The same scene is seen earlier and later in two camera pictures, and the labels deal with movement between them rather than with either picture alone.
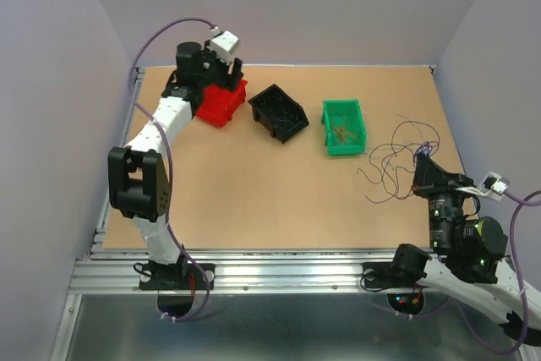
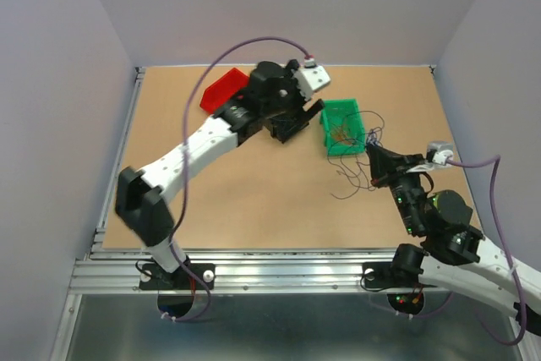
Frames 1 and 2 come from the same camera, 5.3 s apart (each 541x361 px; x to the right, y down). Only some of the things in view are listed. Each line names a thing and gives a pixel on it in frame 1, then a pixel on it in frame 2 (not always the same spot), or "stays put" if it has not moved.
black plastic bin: (278, 113) stays put
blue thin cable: (411, 141) → (338, 171)
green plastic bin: (345, 130) stays put
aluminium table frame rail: (117, 269) stays put
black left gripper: (228, 82) → (288, 80)
